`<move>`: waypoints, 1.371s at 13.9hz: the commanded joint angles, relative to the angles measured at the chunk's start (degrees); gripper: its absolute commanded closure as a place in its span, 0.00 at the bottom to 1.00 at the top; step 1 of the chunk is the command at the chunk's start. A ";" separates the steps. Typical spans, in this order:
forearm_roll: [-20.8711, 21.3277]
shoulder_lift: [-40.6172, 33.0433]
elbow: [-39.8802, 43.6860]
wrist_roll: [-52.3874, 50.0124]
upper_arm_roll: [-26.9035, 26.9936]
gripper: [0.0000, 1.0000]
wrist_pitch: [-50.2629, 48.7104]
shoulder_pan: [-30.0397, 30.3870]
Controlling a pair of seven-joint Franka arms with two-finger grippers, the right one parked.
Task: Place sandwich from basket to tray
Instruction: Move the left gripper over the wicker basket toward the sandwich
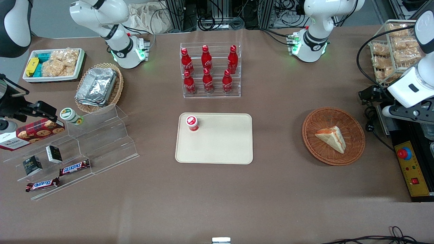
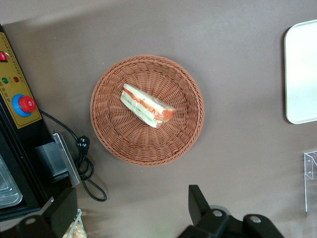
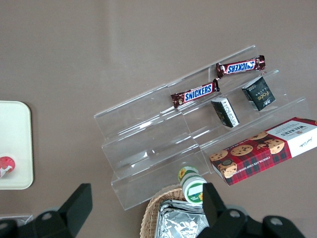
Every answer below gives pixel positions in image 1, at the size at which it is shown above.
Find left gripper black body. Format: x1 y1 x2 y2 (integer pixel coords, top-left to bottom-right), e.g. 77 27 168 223
372 85 394 104

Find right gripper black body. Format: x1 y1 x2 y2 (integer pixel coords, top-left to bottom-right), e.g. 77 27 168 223
0 75 36 123

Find triangular sandwich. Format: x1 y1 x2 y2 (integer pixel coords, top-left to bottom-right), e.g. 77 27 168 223
315 126 347 154

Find white rectangular snack tray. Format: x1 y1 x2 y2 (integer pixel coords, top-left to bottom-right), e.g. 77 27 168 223
22 48 85 83

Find round brown wicker basket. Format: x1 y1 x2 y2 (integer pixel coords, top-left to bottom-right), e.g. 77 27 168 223
302 107 366 166

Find oval wicker basket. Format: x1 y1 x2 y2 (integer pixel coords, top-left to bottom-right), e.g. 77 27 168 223
75 63 124 114

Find beige plastic tray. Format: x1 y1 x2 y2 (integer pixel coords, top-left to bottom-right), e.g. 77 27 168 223
175 113 254 165

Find bagged fried snack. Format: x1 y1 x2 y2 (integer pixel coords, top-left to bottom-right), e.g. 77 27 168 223
387 23 410 38
372 56 394 69
393 37 419 51
393 49 422 65
371 43 390 57
375 67 399 84

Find green lid white cup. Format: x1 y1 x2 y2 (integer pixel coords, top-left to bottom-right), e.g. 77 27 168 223
60 107 84 126

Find red tartan cookie box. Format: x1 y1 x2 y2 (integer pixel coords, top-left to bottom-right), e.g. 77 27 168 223
0 118 65 151

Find grey metal flap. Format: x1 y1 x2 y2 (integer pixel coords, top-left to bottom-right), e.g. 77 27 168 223
376 104 401 135

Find small black box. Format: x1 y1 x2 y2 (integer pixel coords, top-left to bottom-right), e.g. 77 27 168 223
23 156 43 176
46 145 63 164

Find yellow snack pack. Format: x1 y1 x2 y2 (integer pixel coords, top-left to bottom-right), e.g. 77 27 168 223
26 57 40 77

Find black appliance box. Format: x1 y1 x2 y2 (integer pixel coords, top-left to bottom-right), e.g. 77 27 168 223
376 102 434 203

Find clear bag of rice crackers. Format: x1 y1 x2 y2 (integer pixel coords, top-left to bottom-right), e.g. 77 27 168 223
41 48 80 77

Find stacked aluminium foil trays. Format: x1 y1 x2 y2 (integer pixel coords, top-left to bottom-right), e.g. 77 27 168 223
75 67 118 107

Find snickers chocolate bar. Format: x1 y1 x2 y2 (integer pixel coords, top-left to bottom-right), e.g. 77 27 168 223
59 159 91 177
25 177 60 192

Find steel pan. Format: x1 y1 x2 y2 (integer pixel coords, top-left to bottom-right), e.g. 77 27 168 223
420 123 434 141

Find clear acrylic step stand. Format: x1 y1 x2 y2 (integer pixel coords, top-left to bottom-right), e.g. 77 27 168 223
3 104 140 201

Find yellow control panel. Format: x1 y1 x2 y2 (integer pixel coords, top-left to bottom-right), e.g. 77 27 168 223
394 141 433 197

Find beige cloth bag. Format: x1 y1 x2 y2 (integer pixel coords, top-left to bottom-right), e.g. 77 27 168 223
127 3 170 34

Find red cola bottle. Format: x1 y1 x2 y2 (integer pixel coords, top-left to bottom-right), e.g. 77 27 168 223
201 45 213 72
227 45 238 74
202 68 214 94
222 69 233 94
181 48 194 75
183 70 197 95

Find red lid white cup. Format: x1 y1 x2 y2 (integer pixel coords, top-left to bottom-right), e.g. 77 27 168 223
185 116 199 132

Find clear acrylic bottle rack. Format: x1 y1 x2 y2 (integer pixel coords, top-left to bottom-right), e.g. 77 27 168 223
180 42 242 99

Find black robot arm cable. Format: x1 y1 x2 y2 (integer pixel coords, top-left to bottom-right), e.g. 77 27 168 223
356 25 416 102

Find black power cable with plug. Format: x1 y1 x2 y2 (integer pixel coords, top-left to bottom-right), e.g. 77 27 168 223
364 102 396 152

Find white wire basket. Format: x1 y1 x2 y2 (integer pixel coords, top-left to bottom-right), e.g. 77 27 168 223
368 20 425 86

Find black floor cables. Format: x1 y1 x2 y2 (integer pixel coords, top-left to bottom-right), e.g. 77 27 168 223
320 226 434 244

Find aluminium frame rack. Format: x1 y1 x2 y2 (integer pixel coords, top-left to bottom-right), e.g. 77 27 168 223
163 0 276 32

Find black coiled cable bundle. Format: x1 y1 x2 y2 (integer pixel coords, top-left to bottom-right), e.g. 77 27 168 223
198 14 245 32

